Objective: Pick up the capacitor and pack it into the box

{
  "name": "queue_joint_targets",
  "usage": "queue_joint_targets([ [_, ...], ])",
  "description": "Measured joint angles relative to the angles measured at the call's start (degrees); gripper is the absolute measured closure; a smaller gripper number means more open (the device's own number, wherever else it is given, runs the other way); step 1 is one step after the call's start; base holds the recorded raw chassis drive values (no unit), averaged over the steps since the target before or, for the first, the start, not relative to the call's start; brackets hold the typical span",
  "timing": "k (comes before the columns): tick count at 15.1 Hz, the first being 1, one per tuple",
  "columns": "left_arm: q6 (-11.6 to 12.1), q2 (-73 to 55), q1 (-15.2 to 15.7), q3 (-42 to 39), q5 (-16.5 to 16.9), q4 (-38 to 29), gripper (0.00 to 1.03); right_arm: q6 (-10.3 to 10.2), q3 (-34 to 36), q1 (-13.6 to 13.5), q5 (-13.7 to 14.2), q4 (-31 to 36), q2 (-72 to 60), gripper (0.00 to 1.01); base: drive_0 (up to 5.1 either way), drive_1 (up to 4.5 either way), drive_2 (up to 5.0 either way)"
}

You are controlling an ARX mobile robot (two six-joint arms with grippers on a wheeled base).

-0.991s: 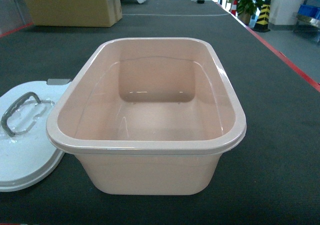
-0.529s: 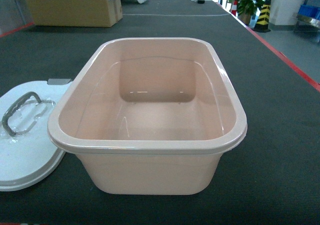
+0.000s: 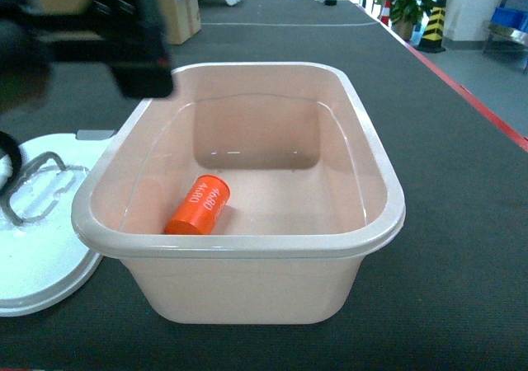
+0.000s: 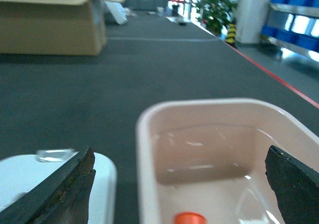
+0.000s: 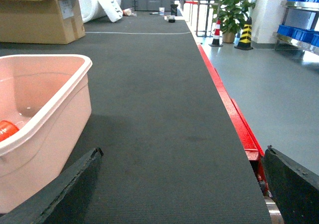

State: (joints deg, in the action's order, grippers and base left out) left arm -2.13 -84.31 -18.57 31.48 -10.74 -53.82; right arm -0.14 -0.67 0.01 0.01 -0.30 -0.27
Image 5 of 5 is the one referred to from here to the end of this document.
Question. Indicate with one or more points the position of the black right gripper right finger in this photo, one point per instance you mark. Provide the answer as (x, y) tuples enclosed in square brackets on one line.
[(294, 188)]

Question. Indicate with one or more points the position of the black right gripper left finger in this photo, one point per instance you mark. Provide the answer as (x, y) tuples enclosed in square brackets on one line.
[(66, 199)]

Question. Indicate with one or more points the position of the orange cylindrical capacitor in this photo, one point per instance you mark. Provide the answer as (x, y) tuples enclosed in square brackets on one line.
[(7, 129)]

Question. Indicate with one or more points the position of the open cardboard box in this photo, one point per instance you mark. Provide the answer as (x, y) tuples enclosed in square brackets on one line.
[(40, 21)]

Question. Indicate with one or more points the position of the pink plastic tub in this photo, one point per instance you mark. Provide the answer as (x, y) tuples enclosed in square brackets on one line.
[(47, 98)]

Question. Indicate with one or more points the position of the dark grey table mat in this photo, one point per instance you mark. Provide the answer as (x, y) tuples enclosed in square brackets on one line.
[(171, 152)]

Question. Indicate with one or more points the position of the blue bin on side shelf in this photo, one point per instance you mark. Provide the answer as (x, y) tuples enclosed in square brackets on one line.
[(305, 35)]

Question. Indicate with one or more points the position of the yellow black traffic cone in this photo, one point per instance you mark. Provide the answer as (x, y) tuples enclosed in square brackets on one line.
[(245, 38)]

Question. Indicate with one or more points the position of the side steel shelf rack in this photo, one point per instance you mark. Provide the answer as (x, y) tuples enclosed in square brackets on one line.
[(300, 15)]

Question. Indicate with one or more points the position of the red white traffic cone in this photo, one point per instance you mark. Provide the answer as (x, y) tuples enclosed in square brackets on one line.
[(216, 37)]

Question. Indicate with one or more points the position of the green potted plant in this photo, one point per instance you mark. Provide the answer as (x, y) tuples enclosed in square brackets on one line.
[(233, 15)]

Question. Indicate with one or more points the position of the white foam roll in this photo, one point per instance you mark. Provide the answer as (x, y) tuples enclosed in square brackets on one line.
[(94, 9)]

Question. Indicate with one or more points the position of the steel side table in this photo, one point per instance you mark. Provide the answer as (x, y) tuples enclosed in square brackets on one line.
[(206, 16)]

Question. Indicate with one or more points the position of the grey plastic crate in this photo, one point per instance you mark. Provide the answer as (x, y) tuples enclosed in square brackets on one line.
[(153, 5)]

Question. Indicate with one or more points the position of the white paper cup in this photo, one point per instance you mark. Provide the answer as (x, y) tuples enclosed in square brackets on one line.
[(161, 11)]

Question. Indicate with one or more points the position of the red metal table frame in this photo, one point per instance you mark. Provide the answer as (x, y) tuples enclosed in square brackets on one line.
[(249, 142)]

